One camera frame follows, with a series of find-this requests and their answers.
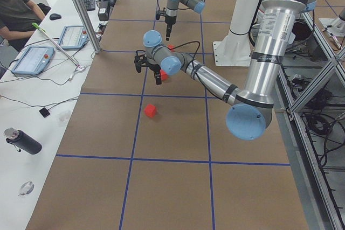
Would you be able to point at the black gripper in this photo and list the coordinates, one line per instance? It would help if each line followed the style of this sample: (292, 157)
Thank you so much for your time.
(170, 20)
(155, 68)

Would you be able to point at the red block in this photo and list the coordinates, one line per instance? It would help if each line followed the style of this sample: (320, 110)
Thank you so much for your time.
(171, 47)
(164, 75)
(150, 110)

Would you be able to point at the teach pendant far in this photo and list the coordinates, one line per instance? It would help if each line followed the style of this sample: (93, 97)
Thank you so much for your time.
(73, 37)

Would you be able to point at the teach pendant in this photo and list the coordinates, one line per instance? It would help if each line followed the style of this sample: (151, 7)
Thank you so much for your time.
(73, 37)
(33, 61)

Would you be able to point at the black computer mouse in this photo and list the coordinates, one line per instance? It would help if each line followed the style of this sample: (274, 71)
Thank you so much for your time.
(55, 16)

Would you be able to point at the teach pendant near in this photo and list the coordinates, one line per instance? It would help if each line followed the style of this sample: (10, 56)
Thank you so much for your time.
(33, 61)

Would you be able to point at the metal rod green tip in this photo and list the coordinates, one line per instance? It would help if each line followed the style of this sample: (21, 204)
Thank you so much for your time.
(76, 63)

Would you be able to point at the black water bottle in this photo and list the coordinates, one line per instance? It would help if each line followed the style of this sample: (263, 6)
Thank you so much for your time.
(21, 141)

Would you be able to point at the seated person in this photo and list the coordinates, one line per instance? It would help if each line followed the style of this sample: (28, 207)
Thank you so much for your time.
(17, 18)

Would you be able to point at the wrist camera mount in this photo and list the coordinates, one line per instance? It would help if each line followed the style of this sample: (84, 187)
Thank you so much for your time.
(140, 60)
(160, 13)

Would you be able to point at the white pedestal column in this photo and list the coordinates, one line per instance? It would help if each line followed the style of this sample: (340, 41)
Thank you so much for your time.
(235, 48)

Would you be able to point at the aluminium frame post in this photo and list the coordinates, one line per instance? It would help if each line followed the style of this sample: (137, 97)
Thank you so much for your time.
(83, 15)

